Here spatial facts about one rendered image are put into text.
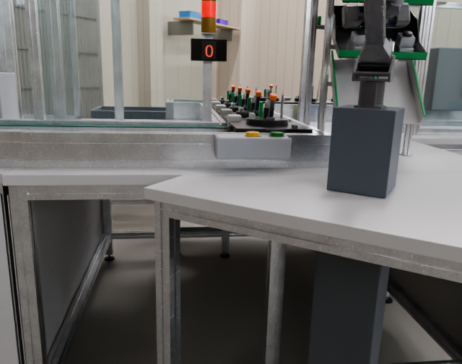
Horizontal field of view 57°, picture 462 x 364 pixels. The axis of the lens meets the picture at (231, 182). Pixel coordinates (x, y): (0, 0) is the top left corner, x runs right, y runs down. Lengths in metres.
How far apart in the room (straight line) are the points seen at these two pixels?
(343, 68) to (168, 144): 0.68
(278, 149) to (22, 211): 0.71
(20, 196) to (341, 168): 0.83
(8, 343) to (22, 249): 0.30
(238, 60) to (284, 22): 1.30
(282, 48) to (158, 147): 8.24
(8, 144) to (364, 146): 0.94
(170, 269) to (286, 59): 8.43
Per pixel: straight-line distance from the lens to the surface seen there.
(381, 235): 0.83
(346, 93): 1.50
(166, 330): 1.20
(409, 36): 1.51
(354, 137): 1.04
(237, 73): 8.85
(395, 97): 1.56
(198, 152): 1.25
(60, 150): 1.29
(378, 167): 1.04
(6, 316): 1.45
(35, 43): 1.61
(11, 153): 1.34
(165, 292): 1.14
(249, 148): 1.19
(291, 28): 9.37
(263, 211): 0.89
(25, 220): 1.29
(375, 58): 1.08
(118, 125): 1.55
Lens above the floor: 1.13
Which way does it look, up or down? 14 degrees down
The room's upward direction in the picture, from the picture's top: 2 degrees clockwise
